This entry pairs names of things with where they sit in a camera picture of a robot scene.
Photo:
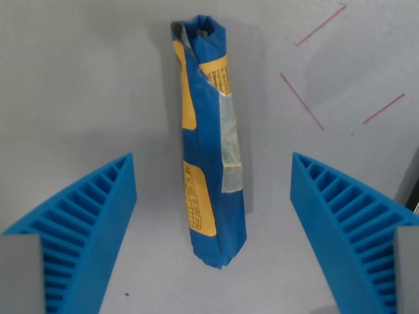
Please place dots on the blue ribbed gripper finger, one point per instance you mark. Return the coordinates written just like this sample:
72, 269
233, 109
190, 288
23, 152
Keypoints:
314, 209
108, 209

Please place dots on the blue and yellow rolled bag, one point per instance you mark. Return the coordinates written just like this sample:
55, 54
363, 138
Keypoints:
209, 147

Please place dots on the dark grey box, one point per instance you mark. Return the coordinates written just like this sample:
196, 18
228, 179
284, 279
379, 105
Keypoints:
412, 193

